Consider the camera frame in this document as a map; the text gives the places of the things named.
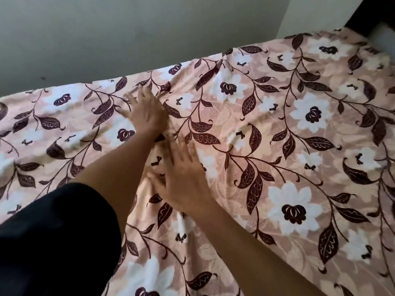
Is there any person's left hand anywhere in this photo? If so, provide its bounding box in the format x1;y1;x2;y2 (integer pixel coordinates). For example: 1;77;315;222
114;86;170;136

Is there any person's right hand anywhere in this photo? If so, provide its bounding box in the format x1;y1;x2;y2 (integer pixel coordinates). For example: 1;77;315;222
145;138;218;218

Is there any pink floral bed sheet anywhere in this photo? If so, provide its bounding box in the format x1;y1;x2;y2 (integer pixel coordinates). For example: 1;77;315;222
0;27;395;296

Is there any dark wooden bed frame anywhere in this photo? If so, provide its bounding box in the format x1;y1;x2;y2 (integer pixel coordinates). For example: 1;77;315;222
344;0;395;37

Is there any person's right forearm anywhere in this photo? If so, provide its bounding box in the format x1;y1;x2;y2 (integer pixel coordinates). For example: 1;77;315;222
193;205;328;296

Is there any person's left forearm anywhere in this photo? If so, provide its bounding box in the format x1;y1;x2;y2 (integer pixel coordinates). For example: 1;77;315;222
69;126;169;235

